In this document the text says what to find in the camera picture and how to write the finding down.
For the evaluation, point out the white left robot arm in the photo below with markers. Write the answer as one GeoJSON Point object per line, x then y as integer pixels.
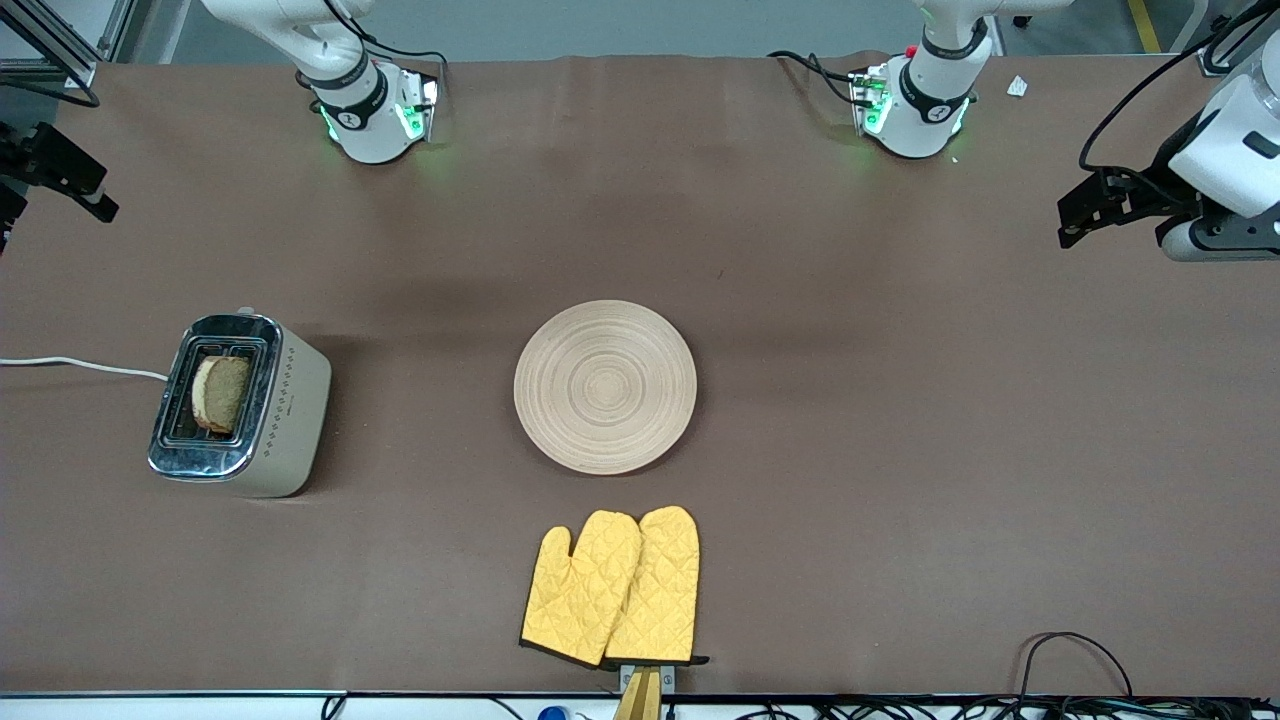
{"type": "Point", "coordinates": [930, 110]}

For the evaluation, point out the chrome and cream toaster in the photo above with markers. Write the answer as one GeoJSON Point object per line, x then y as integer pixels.
{"type": "Point", "coordinates": [290, 420]}

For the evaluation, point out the round wooden plate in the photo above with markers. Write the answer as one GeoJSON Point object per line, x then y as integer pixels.
{"type": "Point", "coordinates": [605, 385]}

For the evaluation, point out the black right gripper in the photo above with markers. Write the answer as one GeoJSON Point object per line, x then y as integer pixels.
{"type": "Point", "coordinates": [42, 160]}

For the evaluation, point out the brown toast slice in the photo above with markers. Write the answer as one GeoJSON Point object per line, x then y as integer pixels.
{"type": "Point", "coordinates": [222, 395]}

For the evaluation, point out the yellow quilted oven mitt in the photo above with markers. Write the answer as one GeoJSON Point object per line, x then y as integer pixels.
{"type": "Point", "coordinates": [575, 600]}
{"type": "Point", "coordinates": [660, 590]}

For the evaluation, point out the small white paper scrap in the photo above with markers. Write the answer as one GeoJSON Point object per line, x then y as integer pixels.
{"type": "Point", "coordinates": [1017, 86]}

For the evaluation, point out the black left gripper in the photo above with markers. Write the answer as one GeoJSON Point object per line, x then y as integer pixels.
{"type": "Point", "coordinates": [1147, 198]}

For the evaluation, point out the grey metal bracket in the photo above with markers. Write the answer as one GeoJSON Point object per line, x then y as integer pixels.
{"type": "Point", "coordinates": [668, 678]}

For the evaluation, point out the aluminium frame profile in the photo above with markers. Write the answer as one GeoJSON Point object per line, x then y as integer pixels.
{"type": "Point", "coordinates": [60, 40]}
{"type": "Point", "coordinates": [1225, 40]}

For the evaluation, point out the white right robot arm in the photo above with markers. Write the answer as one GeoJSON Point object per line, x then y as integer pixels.
{"type": "Point", "coordinates": [370, 120]}

